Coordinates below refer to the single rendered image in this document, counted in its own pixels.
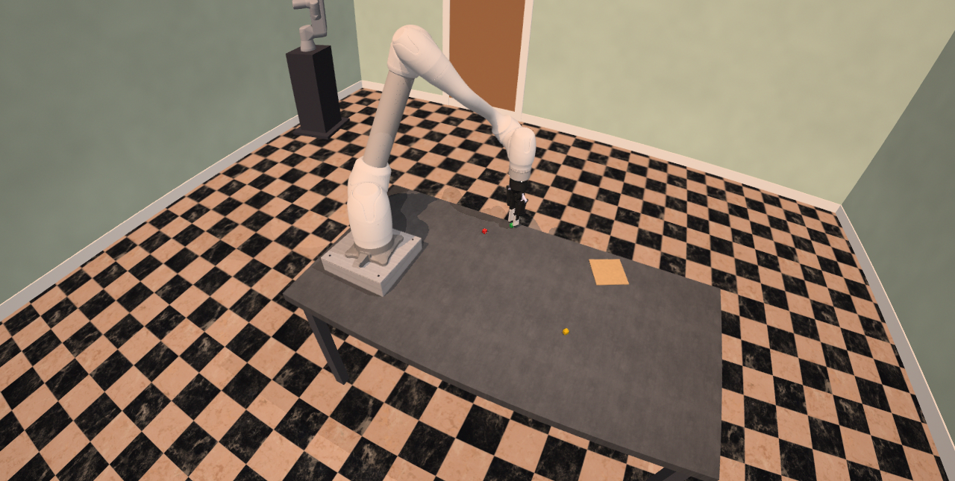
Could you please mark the orange mat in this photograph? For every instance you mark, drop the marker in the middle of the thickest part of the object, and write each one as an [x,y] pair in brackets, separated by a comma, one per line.
[608,272]

